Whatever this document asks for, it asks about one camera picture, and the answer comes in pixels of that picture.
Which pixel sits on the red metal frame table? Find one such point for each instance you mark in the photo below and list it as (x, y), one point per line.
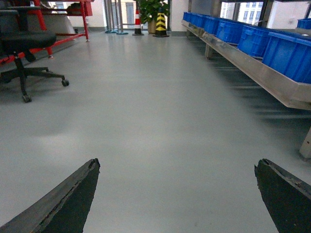
(57, 20)

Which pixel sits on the nearest blue bin on rack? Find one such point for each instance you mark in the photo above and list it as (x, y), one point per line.
(290, 55)

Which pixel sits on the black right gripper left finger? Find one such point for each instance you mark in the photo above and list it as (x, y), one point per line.
(64, 209)

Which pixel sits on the black office chair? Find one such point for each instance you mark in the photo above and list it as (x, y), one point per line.
(14, 43)

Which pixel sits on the blue bin on rack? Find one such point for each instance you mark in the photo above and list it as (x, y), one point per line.
(230, 31)
(254, 40)
(290, 55)

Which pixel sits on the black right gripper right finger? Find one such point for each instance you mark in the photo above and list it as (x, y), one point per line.
(286, 197)

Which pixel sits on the long steel conveyor rack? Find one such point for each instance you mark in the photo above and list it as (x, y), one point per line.
(290, 93)

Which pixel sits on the green potted plant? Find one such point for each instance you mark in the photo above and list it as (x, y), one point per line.
(149, 10)

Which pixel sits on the red white traffic cone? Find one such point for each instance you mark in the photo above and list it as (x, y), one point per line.
(137, 26)

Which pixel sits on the yellow black traffic cone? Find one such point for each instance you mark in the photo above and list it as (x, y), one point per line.
(160, 29)

